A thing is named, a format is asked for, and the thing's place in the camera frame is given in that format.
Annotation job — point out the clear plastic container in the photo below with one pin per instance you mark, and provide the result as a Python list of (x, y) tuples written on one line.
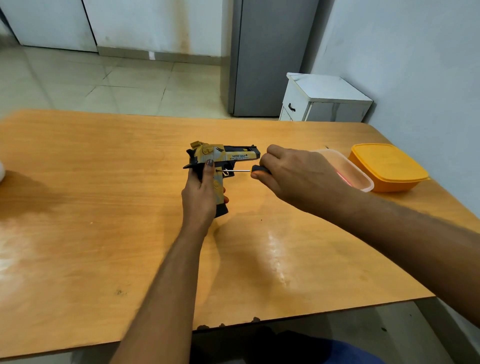
[(352, 172)]

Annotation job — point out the yellow and black toy pistol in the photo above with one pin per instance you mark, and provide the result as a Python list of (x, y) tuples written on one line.
[(221, 153)]

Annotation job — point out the person's right hand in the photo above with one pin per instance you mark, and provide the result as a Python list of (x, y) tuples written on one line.
[(307, 180)]

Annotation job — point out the person's left thumb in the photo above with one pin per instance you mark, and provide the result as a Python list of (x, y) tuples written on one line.
[(209, 173)]

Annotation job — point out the person's right thumb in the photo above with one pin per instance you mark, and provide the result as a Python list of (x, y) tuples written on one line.
[(267, 180)]

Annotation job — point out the person's left hand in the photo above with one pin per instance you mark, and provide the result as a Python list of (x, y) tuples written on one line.
[(198, 204)]

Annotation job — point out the white bedside cabinet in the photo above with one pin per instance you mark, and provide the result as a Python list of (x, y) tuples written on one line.
[(322, 97)]

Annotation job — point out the person's right forearm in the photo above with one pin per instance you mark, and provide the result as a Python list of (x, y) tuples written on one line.
[(412, 240)]

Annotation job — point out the person's blue clothing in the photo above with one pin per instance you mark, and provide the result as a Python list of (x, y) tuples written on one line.
[(352, 354)]

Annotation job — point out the orange lidded plastic container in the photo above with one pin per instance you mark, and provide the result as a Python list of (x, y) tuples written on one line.
[(388, 165)]

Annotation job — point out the white door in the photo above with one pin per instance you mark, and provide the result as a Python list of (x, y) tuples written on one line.
[(48, 22)]

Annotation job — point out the person's left forearm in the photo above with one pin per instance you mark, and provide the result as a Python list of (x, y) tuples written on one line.
[(168, 300)]

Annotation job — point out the grey refrigerator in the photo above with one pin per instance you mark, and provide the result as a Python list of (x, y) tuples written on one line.
[(270, 56)]

